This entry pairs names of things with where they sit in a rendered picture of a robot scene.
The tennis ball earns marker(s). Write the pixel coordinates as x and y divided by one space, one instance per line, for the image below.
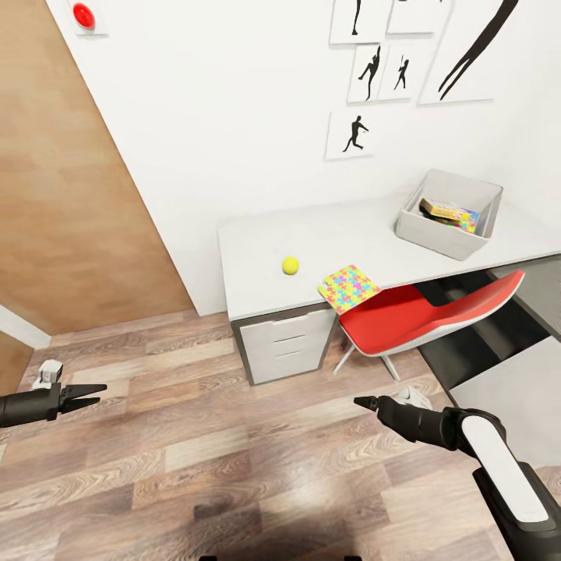
291 265

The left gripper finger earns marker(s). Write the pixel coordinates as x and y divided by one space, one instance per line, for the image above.
74 404
72 391

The jigsaw puzzle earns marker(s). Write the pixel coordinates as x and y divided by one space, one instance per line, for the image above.
458 224
348 288

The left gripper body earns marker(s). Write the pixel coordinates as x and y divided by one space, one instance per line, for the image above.
31 406

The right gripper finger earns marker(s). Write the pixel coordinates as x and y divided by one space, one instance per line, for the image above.
371 402

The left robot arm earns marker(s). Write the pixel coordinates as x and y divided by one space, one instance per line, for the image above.
46 398

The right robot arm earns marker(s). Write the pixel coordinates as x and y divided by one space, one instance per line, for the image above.
528 516

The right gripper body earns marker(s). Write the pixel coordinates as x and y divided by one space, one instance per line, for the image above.
401 418

